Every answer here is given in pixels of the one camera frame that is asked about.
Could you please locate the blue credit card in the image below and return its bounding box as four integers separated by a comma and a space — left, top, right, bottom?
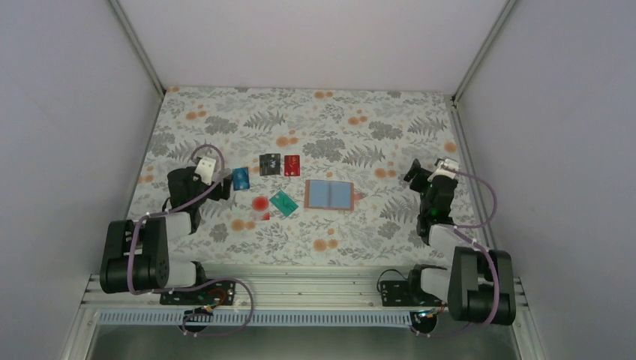
232, 167, 251, 191

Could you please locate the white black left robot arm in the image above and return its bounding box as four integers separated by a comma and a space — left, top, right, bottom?
99, 166, 233, 304

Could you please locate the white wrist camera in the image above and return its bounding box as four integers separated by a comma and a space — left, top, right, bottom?
427, 157, 460, 182
194, 157, 217, 185

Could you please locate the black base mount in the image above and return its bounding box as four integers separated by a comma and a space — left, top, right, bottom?
376, 264, 450, 335
160, 280, 236, 333

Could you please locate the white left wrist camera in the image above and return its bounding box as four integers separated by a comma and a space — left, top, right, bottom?
194, 157, 217, 185

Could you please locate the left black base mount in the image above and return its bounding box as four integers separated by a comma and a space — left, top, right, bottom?
160, 280, 236, 333

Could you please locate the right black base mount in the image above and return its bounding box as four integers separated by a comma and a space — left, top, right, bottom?
376, 264, 450, 335

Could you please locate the white card red circle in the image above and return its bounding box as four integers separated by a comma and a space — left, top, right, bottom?
251, 196, 270, 221

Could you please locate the left aluminium frame post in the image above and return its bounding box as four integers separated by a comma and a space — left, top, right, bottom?
106, 0, 165, 98

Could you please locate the pink leather card holder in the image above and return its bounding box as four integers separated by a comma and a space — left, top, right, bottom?
304, 179, 356, 211

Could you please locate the teal credit card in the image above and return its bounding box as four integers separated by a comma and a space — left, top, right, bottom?
269, 190, 299, 217

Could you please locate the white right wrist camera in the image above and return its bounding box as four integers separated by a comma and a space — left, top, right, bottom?
427, 157, 460, 182

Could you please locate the red credit card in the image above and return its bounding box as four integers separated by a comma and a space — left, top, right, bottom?
283, 154, 301, 177

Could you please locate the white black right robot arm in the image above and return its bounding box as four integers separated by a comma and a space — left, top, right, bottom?
403, 158, 517, 326

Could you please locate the floral patterned table mat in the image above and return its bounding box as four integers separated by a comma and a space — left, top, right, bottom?
128, 86, 459, 267

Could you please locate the aluminium frame post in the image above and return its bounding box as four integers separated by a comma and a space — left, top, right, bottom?
451, 0, 518, 106
106, 0, 165, 98

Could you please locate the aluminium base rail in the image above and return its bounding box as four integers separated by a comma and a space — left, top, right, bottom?
81, 265, 449, 331

